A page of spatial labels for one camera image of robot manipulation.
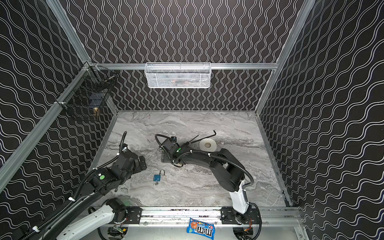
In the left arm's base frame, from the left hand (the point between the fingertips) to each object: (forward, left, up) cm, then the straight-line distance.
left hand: (141, 161), depth 76 cm
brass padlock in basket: (+23, +29, +12) cm, 39 cm away
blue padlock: (-2, -6, -15) cm, 16 cm away
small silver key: (-5, -5, -17) cm, 18 cm away
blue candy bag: (-25, -29, -16) cm, 42 cm away
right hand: (+9, -11, -13) cm, 19 cm away
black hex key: (+27, -33, -16) cm, 46 cm away
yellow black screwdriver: (+23, -22, -15) cm, 35 cm away
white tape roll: (+22, -35, -16) cm, 44 cm away
